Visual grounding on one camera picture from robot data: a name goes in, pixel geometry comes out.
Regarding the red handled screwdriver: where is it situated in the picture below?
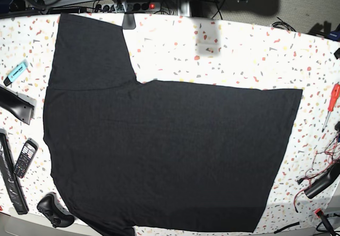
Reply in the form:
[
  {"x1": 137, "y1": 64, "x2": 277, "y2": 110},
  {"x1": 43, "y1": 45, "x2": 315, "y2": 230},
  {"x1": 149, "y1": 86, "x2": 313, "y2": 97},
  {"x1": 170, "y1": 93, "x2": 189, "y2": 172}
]
[{"x1": 321, "y1": 83, "x2": 340, "y2": 132}]

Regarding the power strip with red switch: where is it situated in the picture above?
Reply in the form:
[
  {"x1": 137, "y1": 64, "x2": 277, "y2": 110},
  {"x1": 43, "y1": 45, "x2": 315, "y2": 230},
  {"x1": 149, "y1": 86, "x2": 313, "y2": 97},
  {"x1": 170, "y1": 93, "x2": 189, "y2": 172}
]
[{"x1": 94, "y1": 2, "x2": 161, "y2": 13}]

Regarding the black game controller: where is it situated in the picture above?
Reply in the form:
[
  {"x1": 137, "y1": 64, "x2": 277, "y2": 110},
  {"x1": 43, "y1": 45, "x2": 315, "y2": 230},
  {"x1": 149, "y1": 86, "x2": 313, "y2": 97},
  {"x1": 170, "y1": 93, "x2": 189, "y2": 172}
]
[{"x1": 37, "y1": 192, "x2": 75, "y2": 228}]

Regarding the black cable strip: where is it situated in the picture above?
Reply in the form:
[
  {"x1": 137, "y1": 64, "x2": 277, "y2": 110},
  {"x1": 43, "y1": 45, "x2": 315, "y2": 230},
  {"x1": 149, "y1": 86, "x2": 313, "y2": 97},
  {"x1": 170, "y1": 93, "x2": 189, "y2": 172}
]
[{"x1": 273, "y1": 222, "x2": 300, "y2": 234}]

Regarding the red black tool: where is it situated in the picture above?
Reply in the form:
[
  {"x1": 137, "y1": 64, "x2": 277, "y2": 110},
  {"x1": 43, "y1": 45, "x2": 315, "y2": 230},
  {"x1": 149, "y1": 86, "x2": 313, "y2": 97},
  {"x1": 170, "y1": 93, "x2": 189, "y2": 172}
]
[{"x1": 315, "y1": 208, "x2": 339, "y2": 236}]

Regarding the black T-shirt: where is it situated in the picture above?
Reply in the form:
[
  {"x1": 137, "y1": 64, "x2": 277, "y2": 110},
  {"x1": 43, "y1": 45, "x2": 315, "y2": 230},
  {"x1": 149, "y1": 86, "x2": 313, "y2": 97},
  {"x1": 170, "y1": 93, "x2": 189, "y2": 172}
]
[{"x1": 43, "y1": 14, "x2": 302, "y2": 235}]

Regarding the black plastic handle part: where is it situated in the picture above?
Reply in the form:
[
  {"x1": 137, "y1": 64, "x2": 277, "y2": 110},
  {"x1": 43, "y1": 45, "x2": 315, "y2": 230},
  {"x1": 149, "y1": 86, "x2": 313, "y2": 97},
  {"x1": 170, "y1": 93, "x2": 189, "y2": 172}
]
[{"x1": 1, "y1": 86, "x2": 37, "y2": 125}]

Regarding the red and black wire bundle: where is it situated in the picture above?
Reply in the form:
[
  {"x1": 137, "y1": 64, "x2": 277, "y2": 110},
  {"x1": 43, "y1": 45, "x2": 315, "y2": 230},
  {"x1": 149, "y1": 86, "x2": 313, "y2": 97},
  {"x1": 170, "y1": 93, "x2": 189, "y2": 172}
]
[{"x1": 293, "y1": 133, "x2": 340, "y2": 213}]

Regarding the black cylinder with wires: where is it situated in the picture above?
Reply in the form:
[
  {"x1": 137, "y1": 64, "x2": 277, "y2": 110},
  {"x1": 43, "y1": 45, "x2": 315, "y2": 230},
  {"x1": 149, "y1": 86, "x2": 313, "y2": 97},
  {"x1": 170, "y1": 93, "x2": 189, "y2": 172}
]
[{"x1": 304, "y1": 163, "x2": 339, "y2": 199}]

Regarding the long black flat bar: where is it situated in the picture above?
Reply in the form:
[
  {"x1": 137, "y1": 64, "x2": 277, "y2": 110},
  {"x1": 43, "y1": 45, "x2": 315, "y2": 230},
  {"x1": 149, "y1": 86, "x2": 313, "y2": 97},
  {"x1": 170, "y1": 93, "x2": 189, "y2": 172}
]
[{"x1": 1, "y1": 129, "x2": 29, "y2": 215}]

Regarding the black remote control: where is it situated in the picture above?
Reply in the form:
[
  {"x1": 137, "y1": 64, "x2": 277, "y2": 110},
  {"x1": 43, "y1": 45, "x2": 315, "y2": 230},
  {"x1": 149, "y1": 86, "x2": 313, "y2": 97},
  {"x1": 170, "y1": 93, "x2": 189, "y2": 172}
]
[{"x1": 14, "y1": 138, "x2": 38, "y2": 179}]

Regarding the black table clamp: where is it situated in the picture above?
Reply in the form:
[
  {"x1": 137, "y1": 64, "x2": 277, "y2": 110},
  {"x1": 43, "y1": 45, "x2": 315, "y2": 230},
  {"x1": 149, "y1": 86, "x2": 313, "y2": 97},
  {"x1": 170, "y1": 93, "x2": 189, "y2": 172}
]
[{"x1": 122, "y1": 13, "x2": 136, "y2": 30}]

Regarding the light blue highlighter marker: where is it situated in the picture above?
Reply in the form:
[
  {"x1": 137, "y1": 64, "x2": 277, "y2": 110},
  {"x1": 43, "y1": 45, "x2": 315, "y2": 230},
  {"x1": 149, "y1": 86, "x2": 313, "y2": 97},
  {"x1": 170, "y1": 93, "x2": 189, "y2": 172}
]
[{"x1": 4, "y1": 60, "x2": 28, "y2": 87}]

